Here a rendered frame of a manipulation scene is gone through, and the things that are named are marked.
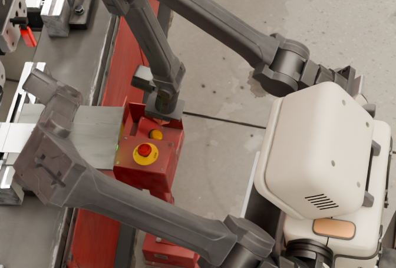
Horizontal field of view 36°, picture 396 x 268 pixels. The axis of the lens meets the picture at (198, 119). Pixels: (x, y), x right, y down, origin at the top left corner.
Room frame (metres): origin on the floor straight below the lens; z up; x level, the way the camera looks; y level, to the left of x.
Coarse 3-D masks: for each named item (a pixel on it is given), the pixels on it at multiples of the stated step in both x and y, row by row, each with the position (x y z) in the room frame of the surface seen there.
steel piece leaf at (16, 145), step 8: (16, 128) 0.89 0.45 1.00; (24, 128) 0.89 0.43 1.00; (32, 128) 0.88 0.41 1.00; (8, 136) 0.87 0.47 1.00; (16, 136) 0.87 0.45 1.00; (24, 136) 0.86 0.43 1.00; (8, 144) 0.84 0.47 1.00; (16, 144) 0.84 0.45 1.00; (24, 144) 0.84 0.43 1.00; (8, 152) 0.82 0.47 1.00; (16, 152) 0.82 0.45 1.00
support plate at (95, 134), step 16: (32, 112) 0.93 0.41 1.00; (80, 112) 0.92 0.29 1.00; (96, 112) 0.91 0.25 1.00; (112, 112) 0.90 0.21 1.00; (80, 128) 0.86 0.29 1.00; (96, 128) 0.86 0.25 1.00; (112, 128) 0.85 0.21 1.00; (80, 144) 0.82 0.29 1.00; (96, 144) 0.81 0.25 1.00; (112, 144) 0.81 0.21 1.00; (96, 160) 0.77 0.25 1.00; (112, 160) 0.76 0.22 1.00
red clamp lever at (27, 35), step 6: (12, 18) 1.02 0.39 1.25; (18, 18) 1.02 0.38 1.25; (24, 18) 1.02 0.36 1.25; (18, 24) 1.01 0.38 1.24; (24, 24) 1.01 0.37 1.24; (24, 30) 1.01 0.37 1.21; (30, 30) 1.02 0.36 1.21; (24, 36) 1.01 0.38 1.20; (30, 36) 1.01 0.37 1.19; (30, 42) 1.01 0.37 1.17; (36, 42) 1.02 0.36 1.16
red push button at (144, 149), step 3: (141, 144) 0.92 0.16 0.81; (144, 144) 0.92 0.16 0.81; (147, 144) 0.91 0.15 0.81; (138, 147) 0.91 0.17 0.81; (141, 147) 0.91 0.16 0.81; (144, 147) 0.91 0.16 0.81; (147, 147) 0.90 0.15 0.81; (150, 147) 0.90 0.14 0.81; (138, 150) 0.90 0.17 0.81; (141, 150) 0.90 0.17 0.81; (144, 150) 0.90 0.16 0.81; (147, 150) 0.89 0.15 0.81; (150, 150) 0.90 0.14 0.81; (138, 153) 0.89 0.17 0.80; (141, 153) 0.89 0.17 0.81; (144, 153) 0.89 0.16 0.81; (147, 153) 0.89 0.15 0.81; (144, 156) 0.89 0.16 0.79; (147, 156) 0.89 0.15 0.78
